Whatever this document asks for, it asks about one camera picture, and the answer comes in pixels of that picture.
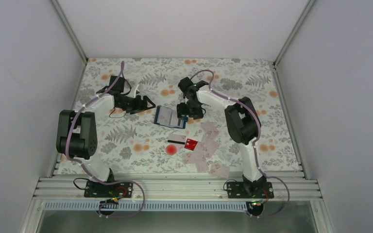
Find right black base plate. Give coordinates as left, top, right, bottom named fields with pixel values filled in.
left=224, top=181, right=274, bottom=199

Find red credit card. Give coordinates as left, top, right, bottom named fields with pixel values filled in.
left=184, top=138, right=199, bottom=151

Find grey slotted cable duct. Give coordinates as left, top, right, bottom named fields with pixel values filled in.
left=43, top=200, right=247, bottom=212

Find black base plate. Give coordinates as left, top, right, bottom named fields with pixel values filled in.
left=84, top=181, right=133, bottom=199
left=224, top=181, right=274, bottom=199

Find floral card near rail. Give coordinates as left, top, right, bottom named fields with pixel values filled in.
left=209, top=164, right=230, bottom=178

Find floral patterned table mat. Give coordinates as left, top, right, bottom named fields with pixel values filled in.
left=57, top=58, right=300, bottom=174

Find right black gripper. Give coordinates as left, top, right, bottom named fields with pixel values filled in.
left=177, top=100, right=203, bottom=120

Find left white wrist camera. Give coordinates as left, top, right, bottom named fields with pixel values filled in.
left=133, top=84, right=140, bottom=97

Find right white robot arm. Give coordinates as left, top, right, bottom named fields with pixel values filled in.
left=176, top=77, right=267, bottom=198

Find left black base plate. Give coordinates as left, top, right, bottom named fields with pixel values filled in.
left=84, top=181, right=133, bottom=199

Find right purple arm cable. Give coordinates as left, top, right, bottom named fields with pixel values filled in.
left=189, top=69, right=291, bottom=206

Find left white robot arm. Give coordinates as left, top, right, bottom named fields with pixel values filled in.
left=55, top=75, right=156, bottom=197

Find floral card in middle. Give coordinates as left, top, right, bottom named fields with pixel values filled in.
left=194, top=155, right=209, bottom=173

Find aluminium rail frame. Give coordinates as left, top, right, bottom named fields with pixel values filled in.
left=33, top=172, right=322, bottom=201

